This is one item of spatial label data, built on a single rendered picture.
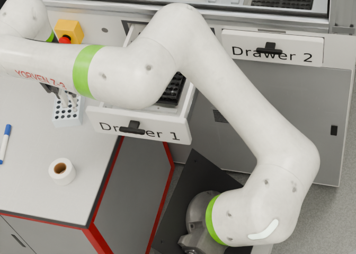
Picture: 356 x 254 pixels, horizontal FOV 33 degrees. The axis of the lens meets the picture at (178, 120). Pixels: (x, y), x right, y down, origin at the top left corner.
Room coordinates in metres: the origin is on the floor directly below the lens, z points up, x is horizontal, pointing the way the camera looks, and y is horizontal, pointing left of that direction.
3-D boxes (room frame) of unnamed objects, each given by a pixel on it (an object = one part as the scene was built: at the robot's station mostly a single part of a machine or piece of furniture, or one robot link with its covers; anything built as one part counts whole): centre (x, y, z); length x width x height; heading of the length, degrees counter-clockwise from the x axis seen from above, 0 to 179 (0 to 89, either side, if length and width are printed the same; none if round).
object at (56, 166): (0.97, 0.36, 0.78); 0.07 x 0.07 x 0.04
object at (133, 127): (0.96, 0.12, 0.91); 0.07 x 0.04 x 0.01; 62
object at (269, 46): (1.10, -0.31, 0.91); 0.07 x 0.04 x 0.01; 62
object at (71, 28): (1.41, 0.26, 0.88); 0.07 x 0.05 x 0.07; 62
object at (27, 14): (1.16, 0.30, 1.20); 0.13 x 0.11 x 0.14; 139
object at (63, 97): (1.17, 0.31, 0.87); 0.03 x 0.01 x 0.07; 166
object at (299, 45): (1.12, -0.32, 0.87); 0.29 x 0.02 x 0.11; 62
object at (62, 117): (1.20, 0.31, 0.78); 0.12 x 0.08 x 0.04; 166
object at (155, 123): (0.99, 0.11, 0.87); 0.29 x 0.02 x 0.11; 62
